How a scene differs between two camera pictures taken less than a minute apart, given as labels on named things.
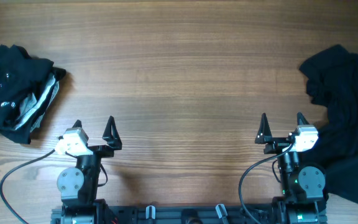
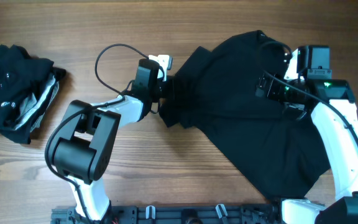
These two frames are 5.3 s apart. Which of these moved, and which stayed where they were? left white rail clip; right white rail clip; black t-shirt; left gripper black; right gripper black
Moved: left gripper black; black t-shirt; right gripper black
Stayed: right white rail clip; left white rail clip
